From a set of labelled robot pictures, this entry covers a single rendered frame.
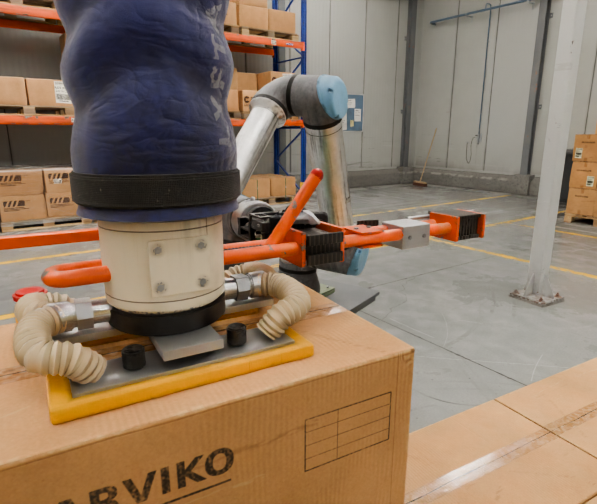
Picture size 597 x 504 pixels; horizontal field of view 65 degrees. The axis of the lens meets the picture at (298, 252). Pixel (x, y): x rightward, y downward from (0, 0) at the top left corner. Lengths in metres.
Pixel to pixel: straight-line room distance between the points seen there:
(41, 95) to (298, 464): 7.41
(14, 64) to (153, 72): 8.57
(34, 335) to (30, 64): 8.62
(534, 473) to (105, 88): 1.29
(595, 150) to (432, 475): 7.26
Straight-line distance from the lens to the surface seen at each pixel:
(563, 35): 4.33
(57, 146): 9.15
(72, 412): 0.60
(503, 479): 1.40
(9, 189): 7.74
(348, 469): 0.76
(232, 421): 0.61
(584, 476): 1.49
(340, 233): 0.77
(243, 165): 1.26
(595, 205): 8.30
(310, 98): 1.35
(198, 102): 0.60
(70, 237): 0.94
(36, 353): 0.61
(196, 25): 0.61
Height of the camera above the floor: 1.39
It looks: 15 degrees down
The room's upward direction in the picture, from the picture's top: straight up
